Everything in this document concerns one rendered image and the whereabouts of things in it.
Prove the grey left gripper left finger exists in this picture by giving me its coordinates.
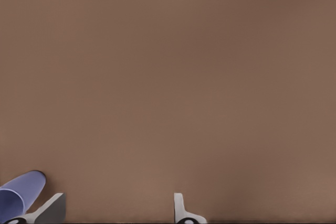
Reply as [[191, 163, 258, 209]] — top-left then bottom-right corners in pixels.
[[1, 192, 67, 224]]

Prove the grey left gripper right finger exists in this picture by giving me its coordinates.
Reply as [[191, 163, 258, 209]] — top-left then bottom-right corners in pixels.
[[173, 193, 208, 224]]

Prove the purple cup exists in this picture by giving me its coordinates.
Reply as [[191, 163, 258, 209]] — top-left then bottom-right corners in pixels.
[[0, 170, 47, 222]]

